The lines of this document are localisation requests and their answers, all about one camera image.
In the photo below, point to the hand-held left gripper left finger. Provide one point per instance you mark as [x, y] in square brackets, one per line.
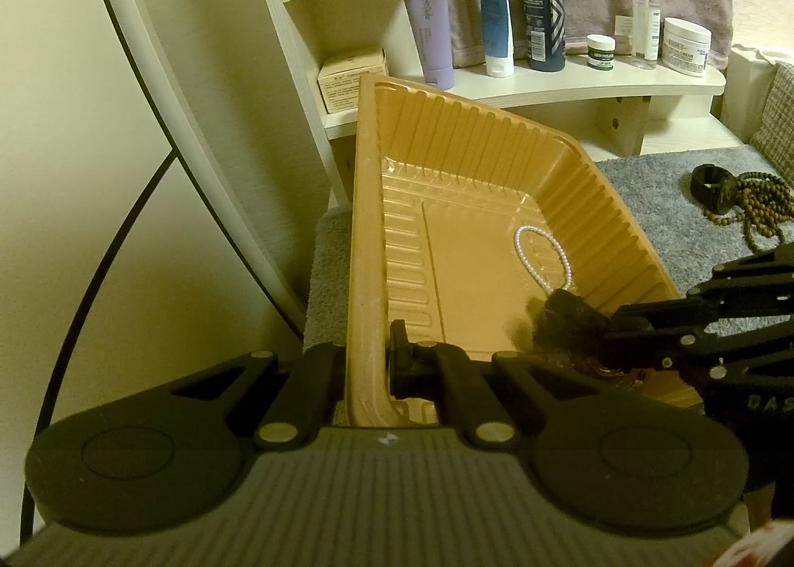
[316, 370]

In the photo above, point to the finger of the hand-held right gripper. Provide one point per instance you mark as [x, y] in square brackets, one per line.
[657, 316]
[651, 350]

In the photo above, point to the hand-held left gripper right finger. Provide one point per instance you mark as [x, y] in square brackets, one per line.
[406, 362]

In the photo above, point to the black smartwatch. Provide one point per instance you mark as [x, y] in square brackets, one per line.
[707, 189]

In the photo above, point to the grey towel mat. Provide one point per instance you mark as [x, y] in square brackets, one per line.
[651, 220]

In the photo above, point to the lavender tube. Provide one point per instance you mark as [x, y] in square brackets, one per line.
[431, 27]

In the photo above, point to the small green jar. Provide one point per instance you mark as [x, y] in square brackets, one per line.
[602, 53]

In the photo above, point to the small cardboard box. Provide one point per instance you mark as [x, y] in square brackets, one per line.
[350, 80]

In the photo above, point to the small white box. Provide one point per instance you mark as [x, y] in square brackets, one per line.
[622, 26]

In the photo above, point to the clear spray bottle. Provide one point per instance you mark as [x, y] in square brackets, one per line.
[645, 27]

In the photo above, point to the white cream jar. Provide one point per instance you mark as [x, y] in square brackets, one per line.
[687, 49]

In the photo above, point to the white red cloth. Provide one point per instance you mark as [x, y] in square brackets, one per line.
[763, 548]

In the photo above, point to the cream shelf unit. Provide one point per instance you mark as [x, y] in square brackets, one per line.
[558, 86]

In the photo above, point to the blue and white tube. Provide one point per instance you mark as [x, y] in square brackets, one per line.
[494, 9]

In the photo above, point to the orange plastic tray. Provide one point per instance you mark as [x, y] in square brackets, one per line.
[471, 269]

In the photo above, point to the grey woven pillow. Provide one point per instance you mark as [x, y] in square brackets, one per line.
[778, 114]

